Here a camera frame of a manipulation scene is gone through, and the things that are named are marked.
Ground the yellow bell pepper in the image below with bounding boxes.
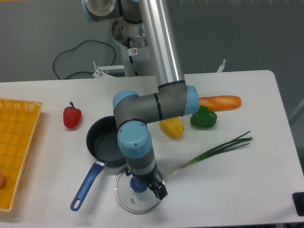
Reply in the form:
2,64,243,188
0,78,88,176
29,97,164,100
159,117,184,139

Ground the glass lid with blue knob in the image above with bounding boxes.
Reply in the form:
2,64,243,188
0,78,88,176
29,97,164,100
114,169,162,214

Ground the green bell pepper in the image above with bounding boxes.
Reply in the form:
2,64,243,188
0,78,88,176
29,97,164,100
190,106,217,128

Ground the black cable on floor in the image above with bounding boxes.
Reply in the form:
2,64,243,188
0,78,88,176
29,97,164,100
52,39,117,80

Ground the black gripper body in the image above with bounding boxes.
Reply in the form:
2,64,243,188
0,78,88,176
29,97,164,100
133,174,165,192

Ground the dark saucepan with blue handle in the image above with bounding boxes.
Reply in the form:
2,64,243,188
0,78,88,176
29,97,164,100
70,115,126,211

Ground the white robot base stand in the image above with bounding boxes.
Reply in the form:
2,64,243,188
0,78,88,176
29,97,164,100
92,18,156,79

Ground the green spring onion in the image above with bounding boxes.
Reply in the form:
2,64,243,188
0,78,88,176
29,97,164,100
169,131,253,175

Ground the red bell pepper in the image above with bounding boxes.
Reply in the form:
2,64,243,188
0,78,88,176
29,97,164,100
63,102,82,129

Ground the orange baguette bread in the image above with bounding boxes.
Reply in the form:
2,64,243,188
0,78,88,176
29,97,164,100
199,95,242,112

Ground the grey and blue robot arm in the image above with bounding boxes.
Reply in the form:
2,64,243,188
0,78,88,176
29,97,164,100
82,0,199,200

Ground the white table bracket right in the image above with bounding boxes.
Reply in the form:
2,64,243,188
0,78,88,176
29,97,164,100
217,59,226,73

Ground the yellow woven basket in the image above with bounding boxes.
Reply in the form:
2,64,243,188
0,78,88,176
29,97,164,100
0,98,43,212

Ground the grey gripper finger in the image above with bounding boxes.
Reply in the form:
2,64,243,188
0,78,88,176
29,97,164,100
152,182,168,199

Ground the black object at table corner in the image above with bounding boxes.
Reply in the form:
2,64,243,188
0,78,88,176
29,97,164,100
292,192,304,217

